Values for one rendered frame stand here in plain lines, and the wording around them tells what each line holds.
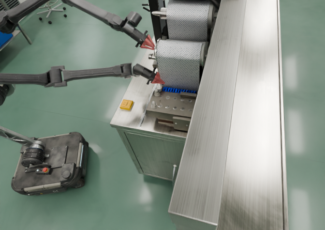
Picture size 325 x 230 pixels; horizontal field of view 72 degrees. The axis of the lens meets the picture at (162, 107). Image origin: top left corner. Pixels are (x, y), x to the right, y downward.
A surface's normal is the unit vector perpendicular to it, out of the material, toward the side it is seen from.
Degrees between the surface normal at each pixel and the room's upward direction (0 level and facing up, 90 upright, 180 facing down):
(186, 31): 92
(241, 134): 0
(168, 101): 0
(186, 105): 0
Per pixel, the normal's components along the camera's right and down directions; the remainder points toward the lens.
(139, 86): -0.12, -0.61
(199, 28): -0.27, 0.79
